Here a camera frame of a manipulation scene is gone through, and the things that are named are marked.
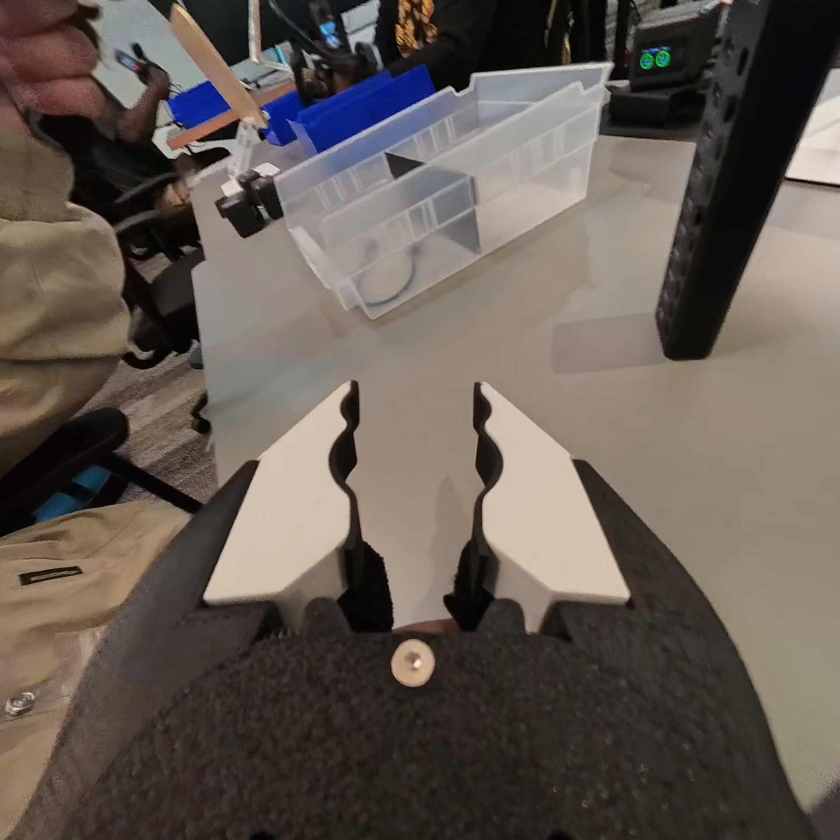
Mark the clear plastic divided bin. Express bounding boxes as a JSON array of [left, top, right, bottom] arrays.
[[289, 98, 605, 321], [274, 62, 615, 217]]

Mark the white curved stand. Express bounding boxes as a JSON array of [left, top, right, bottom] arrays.
[[247, 0, 291, 70]]

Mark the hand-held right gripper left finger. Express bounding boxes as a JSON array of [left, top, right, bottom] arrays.
[[203, 382, 395, 632]]

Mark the black power station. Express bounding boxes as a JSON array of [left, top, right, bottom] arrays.
[[607, 13, 723, 130]]

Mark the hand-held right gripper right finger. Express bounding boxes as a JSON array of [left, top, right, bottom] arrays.
[[445, 382, 631, 634]]

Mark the blue plastic bin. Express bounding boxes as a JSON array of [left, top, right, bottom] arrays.
[[259, 88, 311, 147], [167, 81, 228, 130], [289, 66, 438, 156]]

